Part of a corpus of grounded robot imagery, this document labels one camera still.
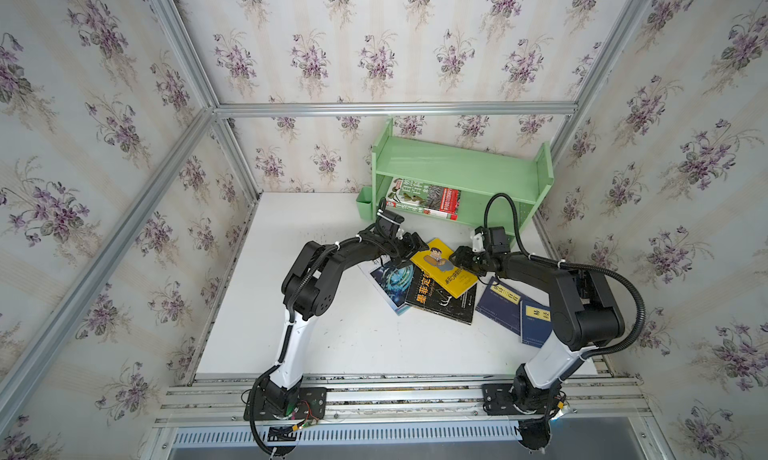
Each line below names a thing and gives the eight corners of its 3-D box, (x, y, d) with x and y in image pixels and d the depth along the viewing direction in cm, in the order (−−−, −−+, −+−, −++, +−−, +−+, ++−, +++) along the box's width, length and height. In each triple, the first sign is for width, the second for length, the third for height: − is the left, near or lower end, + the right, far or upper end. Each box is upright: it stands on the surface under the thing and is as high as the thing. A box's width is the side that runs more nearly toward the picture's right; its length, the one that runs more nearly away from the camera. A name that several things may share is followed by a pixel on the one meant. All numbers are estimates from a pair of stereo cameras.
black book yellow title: (402, 304, 92) (402, 300, 90) (412, 270, 100) (413, 266, 98) (470, 325, 88) (472, 322, 86) (475, 288, 96) (477, 284, 94)
